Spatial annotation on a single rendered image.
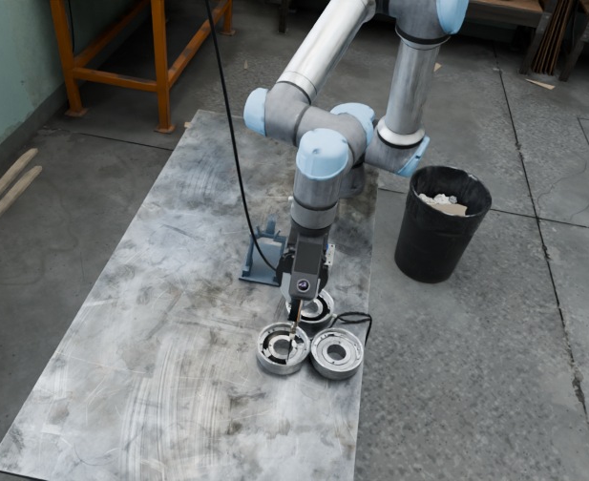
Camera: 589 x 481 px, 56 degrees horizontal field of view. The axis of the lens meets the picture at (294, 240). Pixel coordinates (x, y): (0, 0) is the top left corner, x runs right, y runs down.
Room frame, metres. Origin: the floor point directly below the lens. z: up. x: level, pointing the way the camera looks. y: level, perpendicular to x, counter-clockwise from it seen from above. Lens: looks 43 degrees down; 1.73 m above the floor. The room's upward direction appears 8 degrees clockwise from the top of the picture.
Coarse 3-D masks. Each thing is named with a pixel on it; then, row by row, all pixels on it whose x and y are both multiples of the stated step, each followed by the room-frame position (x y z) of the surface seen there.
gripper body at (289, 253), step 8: (296, 224) 0.69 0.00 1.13; (296, 232) 0.74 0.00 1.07; (304, 232) 0.68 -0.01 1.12; (312, 232) 0.68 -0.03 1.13; (320, 232) 0.68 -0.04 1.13; (328, 232) 0.75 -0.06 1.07; (288, 240) 0.71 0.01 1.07; (296, 240) 0.71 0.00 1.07; (288, 248) 0.70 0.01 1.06; (288, 256) 0.69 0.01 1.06; (288, 264) 0.69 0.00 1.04; (320, 272) 0.68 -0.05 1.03
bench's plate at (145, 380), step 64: (192, 128) 1.44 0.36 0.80; (192, 192) 1.13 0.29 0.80; (256, 192) 1.17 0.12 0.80; (128, 256) 0.87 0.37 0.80; (192, 256) 0.90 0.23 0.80; (128, 320) 0.69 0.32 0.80; (192, 320) 0.72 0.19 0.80; (256, 320) 0.74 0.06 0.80; (64, 384) 0.53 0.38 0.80; (128, 384) 0.55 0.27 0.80; (192, 384) 0.57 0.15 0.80; (256, 384) 0.59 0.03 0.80; (320, 384) 0.61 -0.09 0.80; (0, 448) 0.39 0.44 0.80; (64, 448) 0.41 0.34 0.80; (128, 448) 0.43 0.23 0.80; (192, 448) 0.44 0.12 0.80; (256, 448) 0.46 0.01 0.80; (320, 448) 0.48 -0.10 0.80
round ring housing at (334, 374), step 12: (324, 336) 0.70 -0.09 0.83; (336, 336) 0.71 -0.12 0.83; (348, 336) 0.71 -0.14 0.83; (312, 348) 0.66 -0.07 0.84; (324, 348) 0.67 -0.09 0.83; (336, 348) 0.69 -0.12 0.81; (348, 348) 0.68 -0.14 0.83; (360, 348) 0.68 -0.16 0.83; (312, 360) 0.64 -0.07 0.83; (348, 360) 0.65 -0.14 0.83; (360, 360) 0.65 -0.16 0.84; (324, 372) 0.62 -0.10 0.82; (336, 372) 0.61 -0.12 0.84; (348, 372) 0.62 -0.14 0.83
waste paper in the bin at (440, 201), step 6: (426, 198) 1.91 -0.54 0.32; (438, 198) 1.92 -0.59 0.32; (444, 198) 1.92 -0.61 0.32; (450, 198) 1.94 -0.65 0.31; (432, 204) 1.84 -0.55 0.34; (438, 204) 1.90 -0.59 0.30; (444, 204) 1.83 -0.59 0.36; (450, 204) 1.83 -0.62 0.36; (456, 204) 1.83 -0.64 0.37; (444, 210) 1.81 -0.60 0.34; (450, 210) 1.81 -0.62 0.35; (456, 210) 1.81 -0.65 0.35; (462, 210) 1.81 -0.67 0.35
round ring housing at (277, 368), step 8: (264, 328) 0.69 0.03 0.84; (272, 328) 0.70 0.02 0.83; (280, 328) 0.70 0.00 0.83; (288, 328) 0.71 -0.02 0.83; (264, 336) 0.68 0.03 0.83; (280, 336) 0.68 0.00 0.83; (304, 336) 0.69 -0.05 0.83; (272, 344) 0.66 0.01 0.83; (280, 344) 0.68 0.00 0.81; (288, 344) 0.68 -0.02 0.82; (296, 344) 0.67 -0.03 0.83; (304, 344) 0.67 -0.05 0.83; (272, 352) 0.64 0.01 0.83; (296, 352) 0.65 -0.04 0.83; (304, 352) 0.65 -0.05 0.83; (264, 360) 0.62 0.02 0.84; (304, 360) 0.63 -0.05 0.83; (272, 368) 0.61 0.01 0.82; (280, 368) 0.61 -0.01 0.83; (288, 368) 0.61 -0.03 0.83; (296, 368) 0.62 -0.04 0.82
